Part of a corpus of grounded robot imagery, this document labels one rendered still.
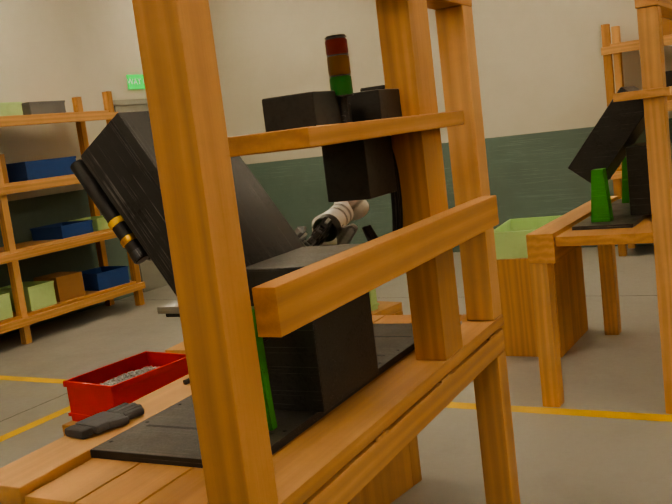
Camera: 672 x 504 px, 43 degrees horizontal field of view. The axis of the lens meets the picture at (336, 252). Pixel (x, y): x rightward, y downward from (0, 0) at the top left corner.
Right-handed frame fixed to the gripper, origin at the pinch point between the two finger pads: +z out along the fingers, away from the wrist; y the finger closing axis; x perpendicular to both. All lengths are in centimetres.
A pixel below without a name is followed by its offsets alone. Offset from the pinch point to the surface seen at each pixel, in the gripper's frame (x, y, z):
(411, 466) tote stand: 74, -122, -80
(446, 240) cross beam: 29.4, 24.4, -5.1
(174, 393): -4, -36, 38
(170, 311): -17.3, -19.9, 31.1
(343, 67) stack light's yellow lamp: -12, 57, 14
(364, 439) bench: 40, 6, 52
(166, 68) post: -23, 67, 73
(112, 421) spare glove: -9, -28, 63
